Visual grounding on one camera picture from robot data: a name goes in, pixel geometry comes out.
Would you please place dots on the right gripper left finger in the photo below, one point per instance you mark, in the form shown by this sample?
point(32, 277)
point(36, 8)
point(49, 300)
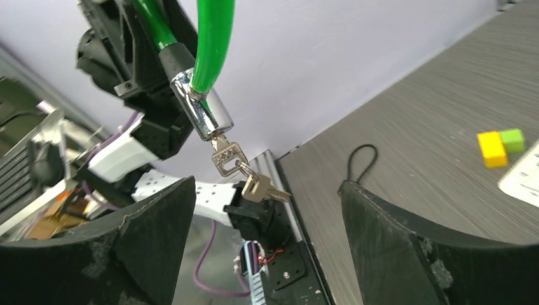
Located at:
point(131, 256)

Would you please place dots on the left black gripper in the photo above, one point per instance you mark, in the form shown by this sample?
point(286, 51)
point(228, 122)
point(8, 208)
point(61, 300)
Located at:
point(119, 55)

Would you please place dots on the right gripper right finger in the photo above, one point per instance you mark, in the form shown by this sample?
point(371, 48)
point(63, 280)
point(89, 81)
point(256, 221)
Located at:
point(402, 258)

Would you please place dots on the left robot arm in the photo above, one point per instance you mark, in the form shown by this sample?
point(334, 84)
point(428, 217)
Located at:
point(125, 164)

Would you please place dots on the green cable lock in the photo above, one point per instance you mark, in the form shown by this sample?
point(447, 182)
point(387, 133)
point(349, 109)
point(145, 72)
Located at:
point(192, 78)

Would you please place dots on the green block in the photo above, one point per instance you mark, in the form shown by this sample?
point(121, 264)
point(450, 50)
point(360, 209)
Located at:
point(513, 140)

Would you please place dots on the yellow block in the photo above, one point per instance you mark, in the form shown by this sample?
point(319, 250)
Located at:
point(492, 149)

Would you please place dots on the green white chessboard mat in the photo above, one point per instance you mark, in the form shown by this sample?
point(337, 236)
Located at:
point(521, 181)

